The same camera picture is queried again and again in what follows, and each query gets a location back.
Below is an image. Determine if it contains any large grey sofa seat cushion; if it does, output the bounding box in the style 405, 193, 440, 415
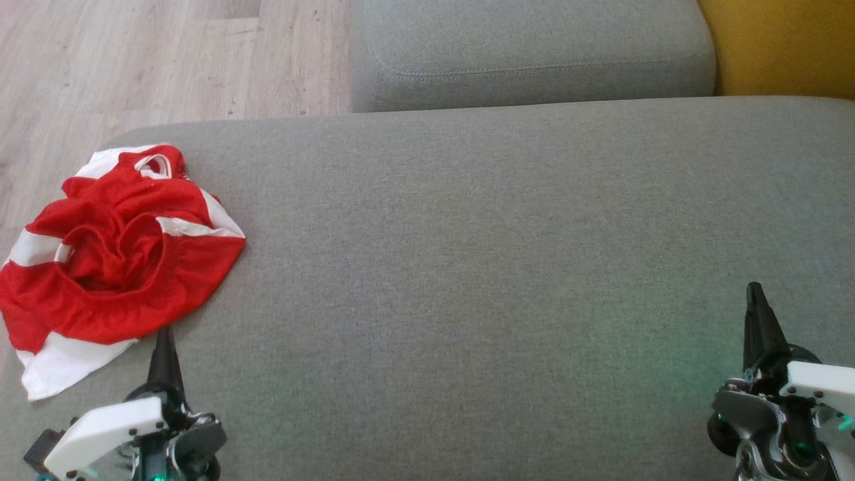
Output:
0, 96, 855, 481

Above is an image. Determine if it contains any small grey sofa cushion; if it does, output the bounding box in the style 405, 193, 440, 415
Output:
349, 0, 717, 113

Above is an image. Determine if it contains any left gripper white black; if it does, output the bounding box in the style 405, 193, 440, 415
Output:
23, 325, 228, 481

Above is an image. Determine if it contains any red white-sleeved shirt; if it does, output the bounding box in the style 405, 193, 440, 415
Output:
0, 143, 246, 402

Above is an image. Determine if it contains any mustard yellow sofa cushion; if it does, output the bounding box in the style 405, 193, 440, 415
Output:
697, 0, 855, 101

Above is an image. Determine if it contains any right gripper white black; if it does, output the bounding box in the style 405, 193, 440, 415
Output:
707, 282, 855, 481

